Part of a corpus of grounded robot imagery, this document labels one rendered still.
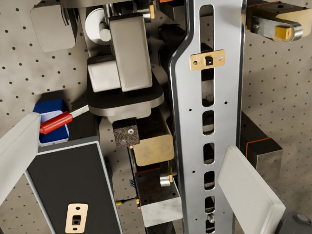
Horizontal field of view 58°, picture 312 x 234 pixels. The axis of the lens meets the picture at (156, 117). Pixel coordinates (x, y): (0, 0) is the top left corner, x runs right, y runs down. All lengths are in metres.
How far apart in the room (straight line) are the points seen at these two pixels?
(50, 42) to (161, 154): 0.33
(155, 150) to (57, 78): 0.45
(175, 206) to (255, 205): 0.58
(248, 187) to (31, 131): 0.13
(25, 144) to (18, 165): 0.01
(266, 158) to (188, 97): 0.31
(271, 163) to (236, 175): 0.70
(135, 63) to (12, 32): 0.57
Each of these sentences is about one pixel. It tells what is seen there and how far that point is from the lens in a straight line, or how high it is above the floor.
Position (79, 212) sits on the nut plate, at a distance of 0.62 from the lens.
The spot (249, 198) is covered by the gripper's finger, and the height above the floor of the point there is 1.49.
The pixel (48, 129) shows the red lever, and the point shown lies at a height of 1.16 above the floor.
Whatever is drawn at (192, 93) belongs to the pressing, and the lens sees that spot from 0.69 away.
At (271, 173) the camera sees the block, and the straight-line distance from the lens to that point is 0.92.
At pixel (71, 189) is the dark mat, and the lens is 0.58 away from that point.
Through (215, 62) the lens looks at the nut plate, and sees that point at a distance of 0.68.
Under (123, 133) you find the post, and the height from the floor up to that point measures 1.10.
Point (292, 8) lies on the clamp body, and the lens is 0.72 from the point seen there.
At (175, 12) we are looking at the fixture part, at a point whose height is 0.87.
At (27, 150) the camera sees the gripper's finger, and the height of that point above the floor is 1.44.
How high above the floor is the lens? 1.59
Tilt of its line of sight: 59 degrees down
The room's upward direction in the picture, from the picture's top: 157 degrees clockwise
